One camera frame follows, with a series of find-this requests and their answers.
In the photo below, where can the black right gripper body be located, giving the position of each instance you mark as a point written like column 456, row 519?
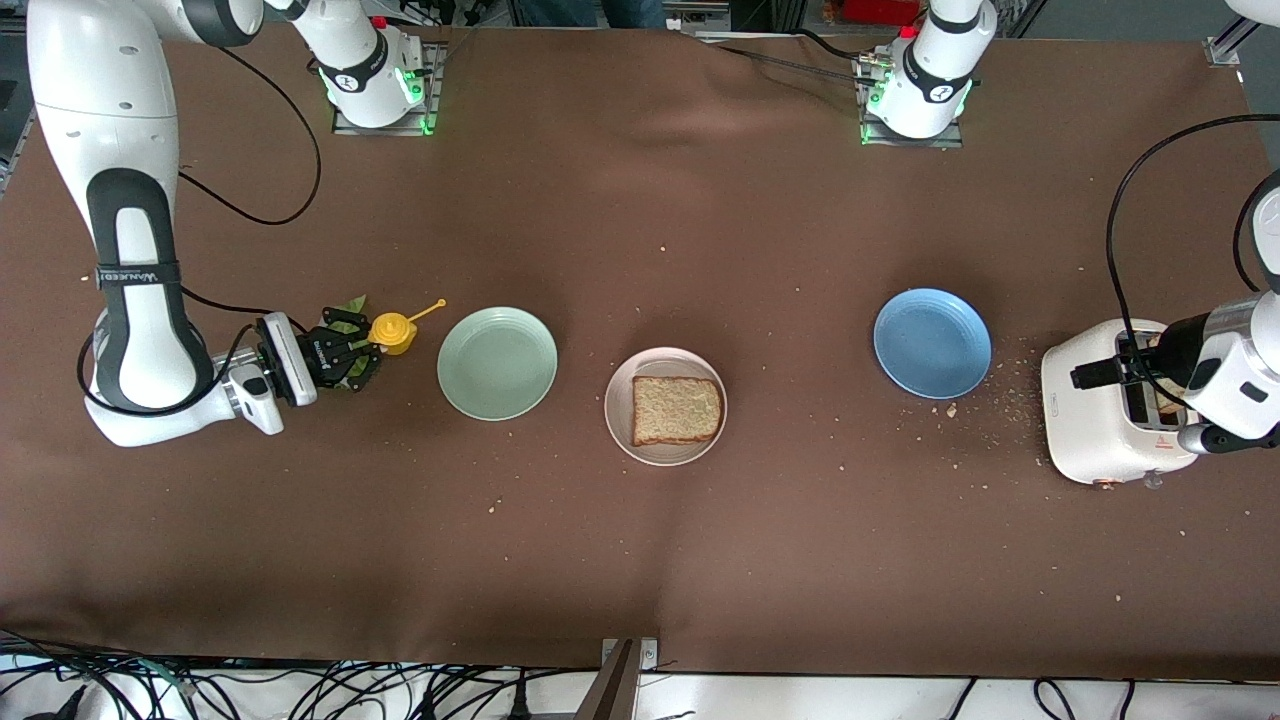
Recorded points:
column 330, row 358

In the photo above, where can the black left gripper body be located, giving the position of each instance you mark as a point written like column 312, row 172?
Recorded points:
column 1182, row 344

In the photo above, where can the green lettuce leaf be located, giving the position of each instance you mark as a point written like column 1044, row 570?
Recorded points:
column 352, row 305

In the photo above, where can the yellow mustard squeeze bottle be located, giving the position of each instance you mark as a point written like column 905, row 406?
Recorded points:
column 392, row 332

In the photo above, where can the brown bread slice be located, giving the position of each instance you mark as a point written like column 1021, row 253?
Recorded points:
column 677, row 410
column 1166, row 402

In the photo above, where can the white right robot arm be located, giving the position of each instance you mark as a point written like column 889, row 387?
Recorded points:
column 110, row 100

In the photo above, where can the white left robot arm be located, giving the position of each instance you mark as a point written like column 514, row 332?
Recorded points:
column 935, row 80

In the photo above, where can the light green plate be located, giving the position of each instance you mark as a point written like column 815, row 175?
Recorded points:
column 497, row 363

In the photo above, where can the blue plate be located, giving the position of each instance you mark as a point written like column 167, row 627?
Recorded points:
column 932, row 344

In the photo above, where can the beige plate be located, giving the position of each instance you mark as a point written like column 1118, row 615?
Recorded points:
column 665, row 362

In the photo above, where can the white toaster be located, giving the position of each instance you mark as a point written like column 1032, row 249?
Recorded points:
column 1085, row 420

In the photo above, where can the brown tablecloth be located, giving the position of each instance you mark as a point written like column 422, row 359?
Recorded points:
column 640, row 200

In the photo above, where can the black power plug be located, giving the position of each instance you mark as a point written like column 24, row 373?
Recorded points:
column 518, row 706

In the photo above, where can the dark grey metal bar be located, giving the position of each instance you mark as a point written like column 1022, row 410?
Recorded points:
column 610, row 690

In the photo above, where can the red box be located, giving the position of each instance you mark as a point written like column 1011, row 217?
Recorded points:
column 880, row 10

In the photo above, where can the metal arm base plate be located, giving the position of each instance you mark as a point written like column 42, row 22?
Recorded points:
column 940, row 142
column 400, row 130

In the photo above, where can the aluminium frame profile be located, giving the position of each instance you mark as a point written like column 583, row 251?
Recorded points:
column 1225, row 50

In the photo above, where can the silver mounting bracket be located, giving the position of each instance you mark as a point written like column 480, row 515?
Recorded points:
column 648, row 655

